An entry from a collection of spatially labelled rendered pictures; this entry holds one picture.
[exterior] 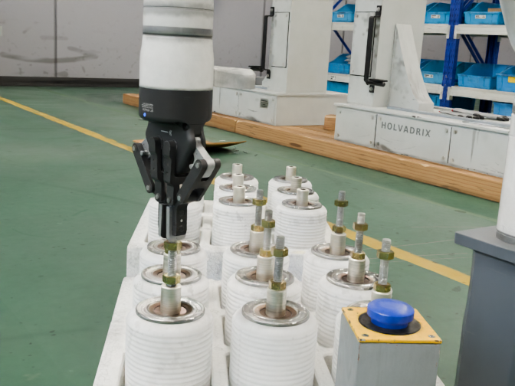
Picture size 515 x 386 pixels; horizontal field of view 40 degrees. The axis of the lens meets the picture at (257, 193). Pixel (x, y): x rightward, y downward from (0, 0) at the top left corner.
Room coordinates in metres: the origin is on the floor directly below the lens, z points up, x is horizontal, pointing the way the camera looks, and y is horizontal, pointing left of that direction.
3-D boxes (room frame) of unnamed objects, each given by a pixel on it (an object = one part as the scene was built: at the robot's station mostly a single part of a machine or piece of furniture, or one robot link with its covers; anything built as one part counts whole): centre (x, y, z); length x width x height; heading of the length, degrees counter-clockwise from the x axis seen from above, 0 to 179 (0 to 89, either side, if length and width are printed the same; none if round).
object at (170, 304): (0.72, 0.09, 0.26); 0.02 x 0.02 x 0.03
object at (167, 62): (0.73, 0.08, 0.53); 0.11 x 0.09 x 0.06; 133
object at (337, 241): (0.98, -0.12, 0.26); 0.02 x 0.02 x 0.03
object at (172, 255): (0.72, 0.09, 0.31); 0.01 x 0.01 x 0.08
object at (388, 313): (0.57, -0.12, 0.32); 0.04 x 0.04 x 0.02
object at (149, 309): (0.72, 0.09, 0.25); 0.08 x 0.08 x 0.01
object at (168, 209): (0.72, 0.08, 0.35); 0.02 x 0.01 x 0.04; 133
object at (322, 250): (0.98, -0.12, 0.25); 0.08 x 0.08 x 0.01
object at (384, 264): (0.74, -0.15, 0.30); 0.01 x 0.01 x 0.08
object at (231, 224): (1.27, 0.03, 0.16); 0.10 x 0.10 x 0.18
